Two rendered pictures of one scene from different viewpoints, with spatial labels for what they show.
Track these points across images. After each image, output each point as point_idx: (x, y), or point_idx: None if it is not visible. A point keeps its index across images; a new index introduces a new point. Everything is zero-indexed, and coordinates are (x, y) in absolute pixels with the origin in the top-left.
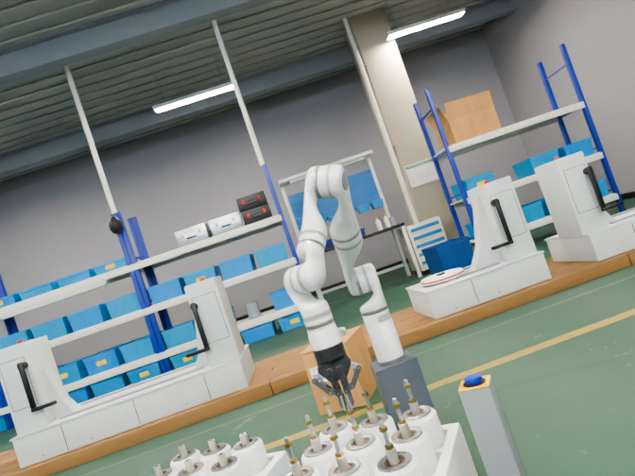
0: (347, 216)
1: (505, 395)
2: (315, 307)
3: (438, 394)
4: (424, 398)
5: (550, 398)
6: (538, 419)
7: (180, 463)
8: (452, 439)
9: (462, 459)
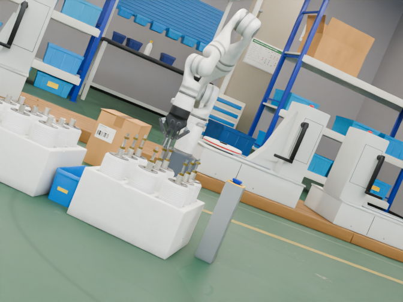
0: (237, 51)
1: None
2: (194, 84)
3: None
4: None
5: (246, 245)
6: (233, 246)
7: (18, 105)
8: (199, 204)
9: (195, 217)
